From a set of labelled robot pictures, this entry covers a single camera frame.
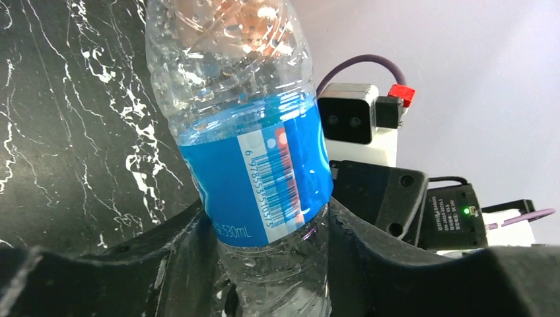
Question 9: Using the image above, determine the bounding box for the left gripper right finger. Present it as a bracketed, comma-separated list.
[328, 200, 559, 316]

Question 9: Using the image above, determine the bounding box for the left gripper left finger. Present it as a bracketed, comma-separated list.
[1, 201, 236, 316]

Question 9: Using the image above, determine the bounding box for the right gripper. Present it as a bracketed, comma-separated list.
[330, 160, 429, 245]

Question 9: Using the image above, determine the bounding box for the blue label water bottle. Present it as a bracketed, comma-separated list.
[145, 1, 333, 316]

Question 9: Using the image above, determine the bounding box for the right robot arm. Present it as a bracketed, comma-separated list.
[330, 160, 556, 258]

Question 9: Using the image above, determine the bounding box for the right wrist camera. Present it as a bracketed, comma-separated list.
[318, 83, 416, 167]

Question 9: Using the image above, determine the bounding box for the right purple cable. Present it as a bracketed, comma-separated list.
[316, 54, 407, 97]

